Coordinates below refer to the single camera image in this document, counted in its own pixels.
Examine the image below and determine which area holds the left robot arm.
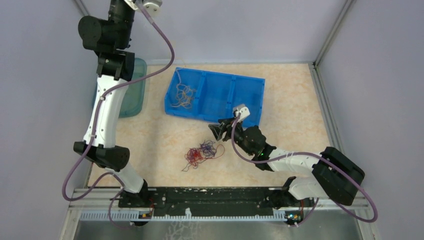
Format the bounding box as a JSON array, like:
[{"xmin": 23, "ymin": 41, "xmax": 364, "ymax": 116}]
[{"xmin": 73, "ymin": 0, "xmax": 150, "ymax": 207}]

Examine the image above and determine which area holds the yellow wire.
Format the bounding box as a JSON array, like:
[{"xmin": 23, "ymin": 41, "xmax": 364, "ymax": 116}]
[{"xmin": 170, "ymin": 67, "xmax": 197, "ymax": 110}]

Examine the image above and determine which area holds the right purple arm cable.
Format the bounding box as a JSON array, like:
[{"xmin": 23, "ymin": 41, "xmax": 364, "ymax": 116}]
[{"xmin": 230, "ymin": 114, "xmax": 379, "ymax": 223}]

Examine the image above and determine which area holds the teal translucent plastic tray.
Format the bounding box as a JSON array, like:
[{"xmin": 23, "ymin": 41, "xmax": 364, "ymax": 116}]
[{"xmin": 92, "ymin": 57, "xmax": 148, "ymax": 118}]

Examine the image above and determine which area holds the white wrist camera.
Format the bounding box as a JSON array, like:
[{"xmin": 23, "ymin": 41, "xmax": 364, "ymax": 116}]
[
  {"xmin": 232, "ymin": 103, "xmax": 251, "ymax": 122},
  {"xmin": 124, "ymin": 0, "xmax": 163, "ymax": 17}
]

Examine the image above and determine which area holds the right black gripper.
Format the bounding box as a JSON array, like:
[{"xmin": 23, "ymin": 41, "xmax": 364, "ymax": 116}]
[{"xmin": 209, "ymin": 116, "xmax": 255, "ymax": 156}]

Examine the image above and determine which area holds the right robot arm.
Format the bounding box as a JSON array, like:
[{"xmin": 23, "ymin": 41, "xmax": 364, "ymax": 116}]
[{"xmin": 208, "ymin": 118, "xmax": 365, "ymax": 206}]

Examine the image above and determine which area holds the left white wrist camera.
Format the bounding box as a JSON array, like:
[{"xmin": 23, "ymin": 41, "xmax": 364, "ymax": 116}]
[{"xmin": 124, "ymin": 0, "xmax": 163, "ymax": 17}]

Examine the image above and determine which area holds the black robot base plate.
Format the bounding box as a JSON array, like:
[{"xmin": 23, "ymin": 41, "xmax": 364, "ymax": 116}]
[{"xmin": 117, "ymin": 187, "xmax": 315, "ymax": 225}]

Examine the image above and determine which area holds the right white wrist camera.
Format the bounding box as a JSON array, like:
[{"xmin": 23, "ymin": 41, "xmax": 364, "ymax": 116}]
[{"xmin": 232, "ymin": 103, "xmax": 251, "ymax": 122}]

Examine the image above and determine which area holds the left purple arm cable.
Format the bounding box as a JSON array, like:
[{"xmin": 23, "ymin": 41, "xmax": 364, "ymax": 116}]
[{"xmin": 62, "ymin": 1, "xmax": 175, "ymax": 230}]

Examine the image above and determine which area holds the blue three-compartment bin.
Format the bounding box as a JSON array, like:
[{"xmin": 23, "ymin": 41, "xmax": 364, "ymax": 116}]
[{"xmin": 164, "ymin": 67, "xmax": 266, "ymax": 128}]

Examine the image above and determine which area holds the aluminium frame rail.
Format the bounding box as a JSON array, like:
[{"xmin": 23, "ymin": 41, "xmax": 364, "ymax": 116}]
[{"xmin": 67, "ymin": 187, "xmax": 369, "ymax": 223}]

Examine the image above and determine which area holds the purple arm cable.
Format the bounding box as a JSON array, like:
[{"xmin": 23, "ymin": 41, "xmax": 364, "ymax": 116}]
[
  {"xmin": 230, "ymin": 114, "xmax": 379, "ymax": 223},
  {"xmin": 62, "ymin": 1, "xmax": 175, "ymax": 230}
]

